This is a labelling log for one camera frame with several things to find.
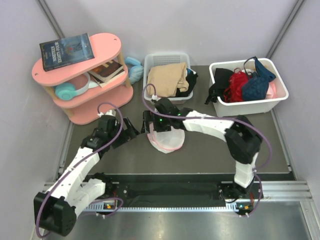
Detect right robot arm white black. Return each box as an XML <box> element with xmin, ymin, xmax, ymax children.
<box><xmin>141</xmin><ymin>98</ymin><xmax>262</xmax><ymax>203</ymax></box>

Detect navy blue lace bra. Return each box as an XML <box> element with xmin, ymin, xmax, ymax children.
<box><xmin>241</xmin><ymin>56</ymin><xmax>276</xmax><ymax>102</ymax></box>

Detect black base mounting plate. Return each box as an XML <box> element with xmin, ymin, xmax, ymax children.
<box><xmin>99</xmin><ymin>172</ymin><xmax>261</xmax><ymax>208</ymax></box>

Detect pink bra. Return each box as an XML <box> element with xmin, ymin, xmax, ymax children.
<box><xmin>265</xmin><ymin>81</ymin><xmax>278</xmax><ymax>100</ymax></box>

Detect black garment in basket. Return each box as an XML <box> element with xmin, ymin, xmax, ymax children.
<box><xmin>175</xmin><ymin>68</ymin><xmax>198</xmax><ymax>98</ymax></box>

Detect black bra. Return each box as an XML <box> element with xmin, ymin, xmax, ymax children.
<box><xmin>205</xmin><ymin>68</ymin><xmax>234</xmax><ymax>105</ymax></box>

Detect teal white headphones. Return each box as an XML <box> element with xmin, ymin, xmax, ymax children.
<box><xmin>55</xmin><ymin>72</ymin><xmax>99</xmax><ymax>101</ymax></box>

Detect aluminium rail with cable duct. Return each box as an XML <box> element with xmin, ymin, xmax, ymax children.
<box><xmin>42</xmin><ymin>180</ymin><xmax>314</xmax><ymax>213</ymax></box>

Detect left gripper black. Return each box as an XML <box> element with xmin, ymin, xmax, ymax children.
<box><xmin>108</xmin><ymin>117</ymin><xmax>139</xmax><ymax>149</ymax></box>

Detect grey perforated plastic basket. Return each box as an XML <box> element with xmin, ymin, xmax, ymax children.
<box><xmin>141</xmin><ymin>51</ymin><xmax>194</xmax><ymax>105</ymax></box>

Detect pink three-tier shelf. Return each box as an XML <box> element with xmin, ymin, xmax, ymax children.
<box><xmin>32</xmin><ymin>33</ymin><xmax>134</xmax><ymax>125</ymax></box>

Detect light blue headphones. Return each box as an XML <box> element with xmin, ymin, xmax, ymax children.
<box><xmin>124</xmin><ymin>56</ymin><xmax>144</xmax><ymax>85</ymax></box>

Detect pink white mesh laundry bag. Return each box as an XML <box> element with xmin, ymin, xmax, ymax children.
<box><xmin>147</xmin><ymin>127</ymin><xmax>185</xmax><ymax>154</ymax></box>

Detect white plastic bin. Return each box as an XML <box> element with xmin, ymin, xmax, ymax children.
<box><xmin>209</xmin><ymin>58</ymin><xmax>289</xmax><ymax>117</ymax></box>

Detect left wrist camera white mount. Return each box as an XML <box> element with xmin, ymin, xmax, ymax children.
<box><xmin>97</xmin><ymin>109</ymin><xmax>116</xmax><ymax>118</ymax></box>

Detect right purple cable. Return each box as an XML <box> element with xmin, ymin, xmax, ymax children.
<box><xmin>141</xmin><ymin>83</ymin><xmax>273</xmax><ymax>216</ymax></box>

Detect brown book on shelf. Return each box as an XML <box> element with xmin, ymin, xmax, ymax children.
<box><xmin>88</xmin><ymin>60</ymin><xmax>126</xmax><ymax>88</ymax></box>

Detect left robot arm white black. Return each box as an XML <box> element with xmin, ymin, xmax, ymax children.
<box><xmin>33</xmin><ymin>115</ymin><xmax>139</xmax><ymax>237</ymax></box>

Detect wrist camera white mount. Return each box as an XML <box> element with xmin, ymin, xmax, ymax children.
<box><xmin>151</xmin><ymin>94</ymin><xmax>161</xmax><ymax>113</ymax></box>
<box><xmin>97</xmin><ymin>109</ymin><xmax>116</xmax><ymax>118</ymax></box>

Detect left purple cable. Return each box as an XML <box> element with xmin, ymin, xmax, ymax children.
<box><xmin>35</xmin><ymin>101</ymin><xmax>125</xmax><ymax>238</ymax></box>

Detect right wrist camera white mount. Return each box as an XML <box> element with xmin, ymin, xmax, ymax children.
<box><xmin>151</xmin><ymin>94</ymin><xmax>161</xmax><ymax>113</ymax></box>

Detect red lace bra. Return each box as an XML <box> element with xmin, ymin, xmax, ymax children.
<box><xmin>223</xmin><ymin>68</ymin><xmax>249</xmax><ymax>103</ymax></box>

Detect purple cable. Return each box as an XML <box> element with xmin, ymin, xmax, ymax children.
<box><xmin>35</xmin><ymin>101</ymin><xmax>125</xmax><ymax>238</ymax></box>
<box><xmin>141</xmin><ymin>83</ymin><xmax>273</xmax><ymax>216</ymax></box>

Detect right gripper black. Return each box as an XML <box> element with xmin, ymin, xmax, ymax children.
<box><xmin>141</xmin><ymin>110</ymin><xmax>172</xmax><ymax>134</ymax></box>

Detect beige folded garment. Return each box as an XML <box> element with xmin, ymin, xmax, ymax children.
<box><xmin>146</xmin><ymin>62</ymin><xmax>189</xmax><ymax>97</ymax></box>

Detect dark blue hardcover book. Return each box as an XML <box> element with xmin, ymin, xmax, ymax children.
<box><xmin>39</xmin><ymin>33</ymin><xmax>95</xmax><ymax>72</ymax></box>

